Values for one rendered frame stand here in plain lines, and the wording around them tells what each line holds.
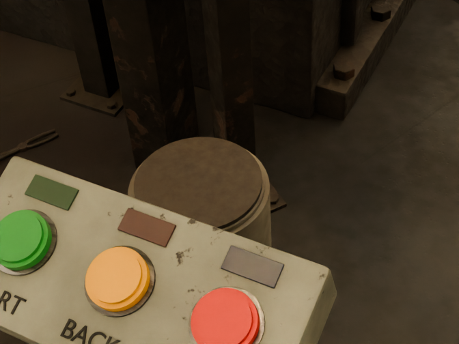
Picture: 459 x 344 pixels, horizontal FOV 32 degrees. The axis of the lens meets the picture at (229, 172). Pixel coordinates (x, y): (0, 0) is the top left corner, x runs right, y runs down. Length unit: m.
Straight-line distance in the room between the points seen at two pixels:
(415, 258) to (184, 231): 0.81
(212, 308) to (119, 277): 0.06
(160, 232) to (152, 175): 0.17
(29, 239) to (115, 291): 0.07
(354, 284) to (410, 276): 0.09
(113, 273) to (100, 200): 0.06
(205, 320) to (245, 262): 0.04
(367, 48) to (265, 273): 1.10
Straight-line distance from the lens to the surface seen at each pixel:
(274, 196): 1.33
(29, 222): 0.53
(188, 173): 0.67
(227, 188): 0.65
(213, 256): 0.49
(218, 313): 0.47
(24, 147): 1.50
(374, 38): 1.57
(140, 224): 0.51
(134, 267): 0.49
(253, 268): 0.48
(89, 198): 0.53
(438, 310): 1.23
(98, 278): 0.49
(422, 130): 1.48
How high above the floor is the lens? 1.00
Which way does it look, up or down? 46 degrees down
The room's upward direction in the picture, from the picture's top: 5 degrees counter-clockwise
